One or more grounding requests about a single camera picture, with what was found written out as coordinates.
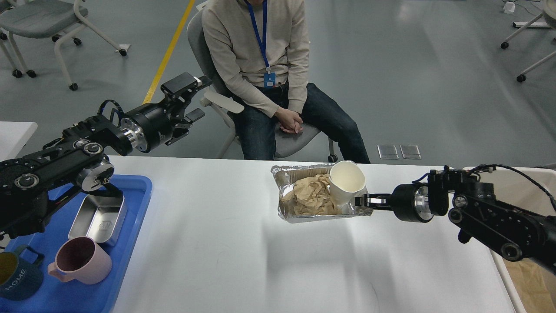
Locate beige plastic bin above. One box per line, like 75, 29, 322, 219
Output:
481, 167, 555, 313

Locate right metal floor plate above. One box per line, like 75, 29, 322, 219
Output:
400, 144, 422, 159

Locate blue lanyard badge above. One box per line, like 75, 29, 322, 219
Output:
244, 0, 276, 89

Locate white paper cup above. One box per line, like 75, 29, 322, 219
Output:
328, 160, 366, 206

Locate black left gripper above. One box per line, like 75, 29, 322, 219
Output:
120, 73, 212, 153

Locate left metal floor plate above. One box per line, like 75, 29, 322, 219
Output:
377, 144, 400, 160

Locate blue plastic tray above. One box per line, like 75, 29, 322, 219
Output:
0, 175, 152, 313

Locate brown paper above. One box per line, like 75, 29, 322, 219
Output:
504, 258, 556, 313
280, 174, 342, 216

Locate white side table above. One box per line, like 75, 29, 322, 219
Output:
0, 121, 38, 161

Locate pink ribbed mug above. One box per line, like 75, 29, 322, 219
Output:
47, 236, 113, 285

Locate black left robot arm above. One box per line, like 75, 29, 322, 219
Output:
0, 73, 212, 239

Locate grey office chair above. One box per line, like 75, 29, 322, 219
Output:
186, 3, 320, 159

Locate dark blue HOME mug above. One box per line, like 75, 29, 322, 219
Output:
0, 244, 44, 301

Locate brown paper in bin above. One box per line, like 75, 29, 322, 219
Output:
504, 258, 556, 313

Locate chair legs top right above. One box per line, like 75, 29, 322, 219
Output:
500, 0, 556, 83

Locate grey chair top left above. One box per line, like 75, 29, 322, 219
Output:
0, 0, 127, 91

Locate aluminium foil tray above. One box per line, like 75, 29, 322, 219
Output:
271, 163, 373, 223

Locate metal floor plate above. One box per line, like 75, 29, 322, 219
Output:
400, 144, 422, 159
377, 144, 400, 160

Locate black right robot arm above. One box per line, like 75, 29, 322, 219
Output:
354, 164, 556, 273

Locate stainless steel rectangular container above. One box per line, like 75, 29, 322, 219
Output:
68, 195, 127, 247

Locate seated person beige sweater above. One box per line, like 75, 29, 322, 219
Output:
202, 0, 370, 164

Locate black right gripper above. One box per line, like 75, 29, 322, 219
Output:
355, 184, 433, 223

